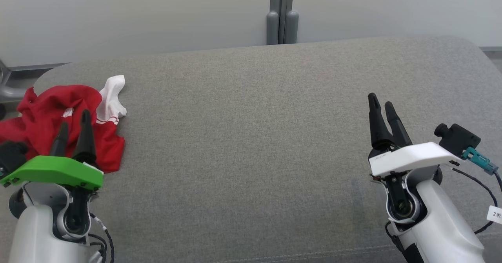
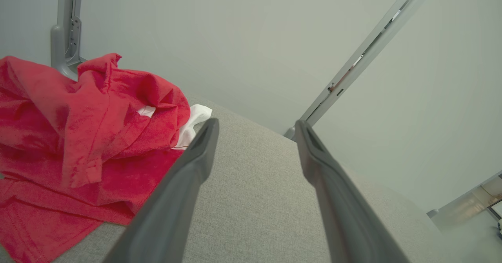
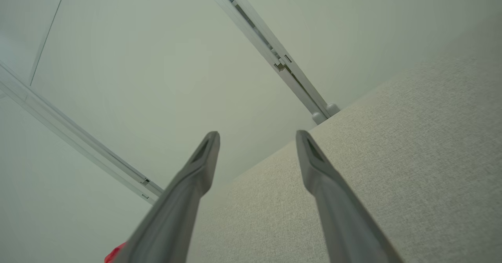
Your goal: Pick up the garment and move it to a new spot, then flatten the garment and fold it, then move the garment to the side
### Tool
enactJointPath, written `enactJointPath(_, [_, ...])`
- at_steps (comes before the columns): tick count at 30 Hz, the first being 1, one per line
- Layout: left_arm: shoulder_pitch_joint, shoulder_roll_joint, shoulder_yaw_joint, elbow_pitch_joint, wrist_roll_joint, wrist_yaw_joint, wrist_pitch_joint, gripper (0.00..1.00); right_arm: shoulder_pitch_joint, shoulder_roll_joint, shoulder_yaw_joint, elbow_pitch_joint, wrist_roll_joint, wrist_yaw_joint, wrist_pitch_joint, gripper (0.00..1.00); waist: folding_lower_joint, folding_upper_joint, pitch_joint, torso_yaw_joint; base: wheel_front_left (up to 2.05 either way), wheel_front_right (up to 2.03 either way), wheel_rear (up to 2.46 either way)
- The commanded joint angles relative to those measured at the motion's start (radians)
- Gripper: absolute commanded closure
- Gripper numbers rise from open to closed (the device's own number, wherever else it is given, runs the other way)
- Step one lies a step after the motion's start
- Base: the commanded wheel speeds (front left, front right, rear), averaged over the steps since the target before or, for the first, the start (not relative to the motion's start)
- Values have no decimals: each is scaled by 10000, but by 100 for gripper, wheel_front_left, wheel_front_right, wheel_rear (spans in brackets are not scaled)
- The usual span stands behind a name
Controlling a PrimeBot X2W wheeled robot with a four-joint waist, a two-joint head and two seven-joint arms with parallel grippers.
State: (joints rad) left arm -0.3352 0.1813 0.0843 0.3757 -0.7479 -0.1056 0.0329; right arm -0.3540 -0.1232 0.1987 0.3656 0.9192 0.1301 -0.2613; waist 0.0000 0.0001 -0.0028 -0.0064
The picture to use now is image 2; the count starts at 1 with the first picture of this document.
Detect grey partition post with caps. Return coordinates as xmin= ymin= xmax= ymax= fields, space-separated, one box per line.
xmin=50 ymin=0 xmax=87 ymax=81

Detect red shirt with white sleeves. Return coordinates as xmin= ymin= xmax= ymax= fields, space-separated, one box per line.
xmin=0 ymin=104 xmax=213 ymax=263

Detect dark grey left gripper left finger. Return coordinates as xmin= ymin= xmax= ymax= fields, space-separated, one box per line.
xmin=103 ymin=118 xmax=220 ymax=263

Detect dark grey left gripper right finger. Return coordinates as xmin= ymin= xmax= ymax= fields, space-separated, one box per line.
xmin=294 ymin=120 xmax=411 ymax=263

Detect slim grey partition post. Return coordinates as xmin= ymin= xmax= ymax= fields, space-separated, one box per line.
xmin=283 ymin=0 xmax=432 ymax=141

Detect red shorts with white stripe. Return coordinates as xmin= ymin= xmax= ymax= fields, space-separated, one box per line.
xmin=0 ymin=53 xmax=191 ymax=189

